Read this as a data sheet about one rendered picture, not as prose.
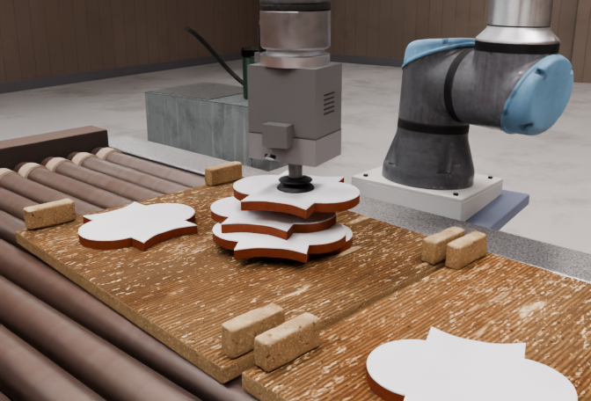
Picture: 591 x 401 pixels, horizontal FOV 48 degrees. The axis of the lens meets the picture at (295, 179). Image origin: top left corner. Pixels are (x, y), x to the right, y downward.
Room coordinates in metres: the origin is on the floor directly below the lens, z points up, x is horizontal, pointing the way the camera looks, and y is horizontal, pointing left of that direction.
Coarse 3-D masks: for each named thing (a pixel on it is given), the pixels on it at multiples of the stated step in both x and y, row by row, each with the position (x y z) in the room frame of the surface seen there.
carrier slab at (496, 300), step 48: (432, 288) 0.60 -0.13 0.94; (480, 288) 0.60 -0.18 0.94; (528, 288) 0.60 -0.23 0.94; (576, 288) 0.60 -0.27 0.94; (336, 336) 0.51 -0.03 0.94; (384, 336) 0.51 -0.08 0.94; (480, 336) 0.51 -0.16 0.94; (528, 336) 0.51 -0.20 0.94; (576, 336) 0.51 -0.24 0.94; (288, 384) 0.43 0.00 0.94; (336, 384) 0.43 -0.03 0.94; (576, 384) 0.43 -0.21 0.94
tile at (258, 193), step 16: (256, 176) 0.78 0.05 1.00; (272, 176) 0.78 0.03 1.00; (240, 192) 0.72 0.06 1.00; (256, 192) 0.71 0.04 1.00; (272, 192) 0.71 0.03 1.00; (320, 192) 0.71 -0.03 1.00; (336, 192) 0.71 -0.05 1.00; (352, 192) 0.71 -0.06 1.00; (256, 208) 0.69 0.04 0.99; (272, 208) 0.68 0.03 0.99; (288, 208) 0.67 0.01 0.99; (304, 208) 0.66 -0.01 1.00; (320, 208) 0.68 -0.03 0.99; (336, 208) 0.68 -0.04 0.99
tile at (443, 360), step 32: (384, 352) 0.46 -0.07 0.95; (416, 352) 0.46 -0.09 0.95; (448, 352) 0.46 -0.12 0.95; (480, 352) 0.46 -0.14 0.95; (512, 352) 0.46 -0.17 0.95; (384, 384) 0.42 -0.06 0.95; (416, 384) 0.42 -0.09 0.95; (448, 384) 0.42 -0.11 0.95; (480, 384) 0.42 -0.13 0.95; (512, 384) 0.42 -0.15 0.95; (544, 384) 0.42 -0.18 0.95
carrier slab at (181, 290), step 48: (192, 192) 0.91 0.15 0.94; (48, 240) 0.72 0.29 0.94; (192, 240) 0.72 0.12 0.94; (384, 240) 0.72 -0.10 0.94; (96, 288) 0.61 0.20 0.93; (144, 288) 0.60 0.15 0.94; (192, 288) 0.60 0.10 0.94; (240, 288) 0.60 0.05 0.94; (288, 288) 0.60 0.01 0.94; (336, 288) 0.60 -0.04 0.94; (384, 288) 0.60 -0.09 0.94; (192, 336) 0.51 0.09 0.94
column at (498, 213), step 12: (504, 192) 1.12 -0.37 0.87; (516, 192) 1.12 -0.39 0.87; (492, 204) 1.05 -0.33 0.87; (504, 204) 1.05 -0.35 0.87; (516, 204) 1.05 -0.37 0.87; (528, 204) 1.11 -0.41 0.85; (480, 216) 0.99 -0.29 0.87; (492, 216) 0.99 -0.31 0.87; (504, 216) 1.00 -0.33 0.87; (492, 228) 0.95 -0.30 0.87
